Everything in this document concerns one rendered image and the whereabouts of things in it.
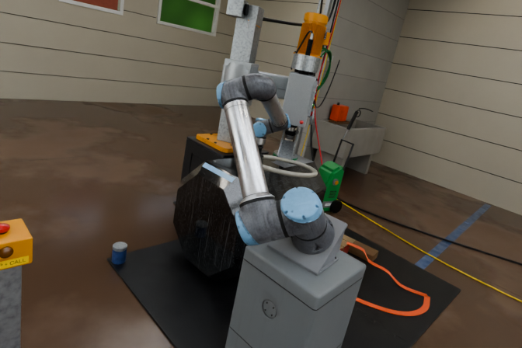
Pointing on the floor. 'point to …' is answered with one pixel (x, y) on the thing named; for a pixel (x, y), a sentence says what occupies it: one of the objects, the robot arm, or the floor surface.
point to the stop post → (13, 281)
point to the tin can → (119, 252)
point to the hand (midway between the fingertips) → (250, 172)
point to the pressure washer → (333, 181)
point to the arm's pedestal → (292, 301)
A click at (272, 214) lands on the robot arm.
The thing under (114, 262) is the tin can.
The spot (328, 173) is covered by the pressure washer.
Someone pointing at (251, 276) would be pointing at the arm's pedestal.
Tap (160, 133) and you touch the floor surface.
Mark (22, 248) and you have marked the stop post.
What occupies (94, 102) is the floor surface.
